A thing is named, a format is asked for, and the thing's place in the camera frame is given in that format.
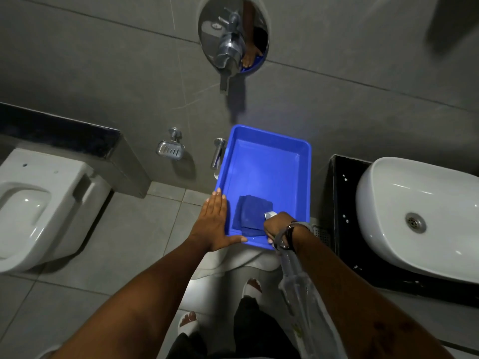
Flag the person's right hand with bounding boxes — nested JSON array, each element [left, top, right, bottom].
[[263, 212, 300, 246]]

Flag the person's left hand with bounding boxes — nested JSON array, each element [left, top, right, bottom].
[[187, 188, 248, 253]]

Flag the blue plastic tray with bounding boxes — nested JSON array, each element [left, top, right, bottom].
[[215, 124, 313, 252]]

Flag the clear plastic bag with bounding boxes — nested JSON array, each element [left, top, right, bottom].
[[276, 246, 339, 359]]

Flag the person's right forearm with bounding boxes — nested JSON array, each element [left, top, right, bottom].
[[290, 225, 455, 359]]

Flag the person's left forearm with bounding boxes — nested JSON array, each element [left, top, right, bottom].
[[49, 235, 219, 359]]

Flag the folded blue cloth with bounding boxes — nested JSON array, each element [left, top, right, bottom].
[[232, 194, 271, 238]]

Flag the white slipper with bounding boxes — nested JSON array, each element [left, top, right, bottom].
[[177, 311, 200, 338], [242, 278, 263, 300]]

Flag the metal floor drain grate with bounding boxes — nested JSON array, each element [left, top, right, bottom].
[[313, 225, 333, 248]]

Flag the chrome soap dish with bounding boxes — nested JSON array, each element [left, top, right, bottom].
[[156, 127, 185, 160]]

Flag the black stone counter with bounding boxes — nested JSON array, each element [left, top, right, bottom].
[[325, 154, 479, 309]]

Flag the black trousers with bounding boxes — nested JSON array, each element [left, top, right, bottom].
[[166, 295, 302, 359]]

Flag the chrome basin drain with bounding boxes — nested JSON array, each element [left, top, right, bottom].
[[405, 212, 427, 234]]

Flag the white oval wash basin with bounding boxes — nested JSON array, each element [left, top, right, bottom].
[[356, 157, 479, 284]]

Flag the chrome mixer lever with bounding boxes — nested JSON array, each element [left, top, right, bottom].
[[213, 7, 247, 96]]

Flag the black stone ledge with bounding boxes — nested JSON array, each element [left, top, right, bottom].
[[0, 102, 152, 199]]

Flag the dark wrist bracelet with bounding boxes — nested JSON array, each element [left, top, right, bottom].
[[274, 221, 297, 253]]

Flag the chrome wall tap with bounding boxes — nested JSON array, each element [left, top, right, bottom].
[[210, 138, 228, 171]]

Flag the white wall-hung toilet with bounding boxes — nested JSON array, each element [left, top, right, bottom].
[[0, 147, 112, 274]]

